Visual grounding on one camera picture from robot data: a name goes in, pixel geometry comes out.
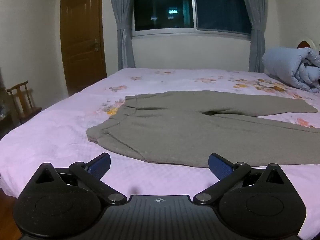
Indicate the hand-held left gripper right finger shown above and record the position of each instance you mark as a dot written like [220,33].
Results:
[220,166]

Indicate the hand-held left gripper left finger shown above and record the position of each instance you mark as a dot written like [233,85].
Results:
[100,166]

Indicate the grey pants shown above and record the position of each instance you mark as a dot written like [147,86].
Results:
[175,132]

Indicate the bed with pink floral sheet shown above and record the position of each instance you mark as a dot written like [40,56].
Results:
[57,132]

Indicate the small wooden chair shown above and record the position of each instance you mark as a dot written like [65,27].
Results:
[26,105]

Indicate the light blue rolled quilt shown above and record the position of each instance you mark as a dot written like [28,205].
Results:
[285,65]

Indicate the brown wooden door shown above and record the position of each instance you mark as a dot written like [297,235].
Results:
[81,35]

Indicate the grey curtain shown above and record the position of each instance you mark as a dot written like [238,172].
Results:
[122,25]
[256,30]

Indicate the white and brown headboard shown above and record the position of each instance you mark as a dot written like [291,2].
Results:
[308,41]

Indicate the sliding glass window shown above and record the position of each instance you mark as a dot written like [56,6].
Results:
[220,7]

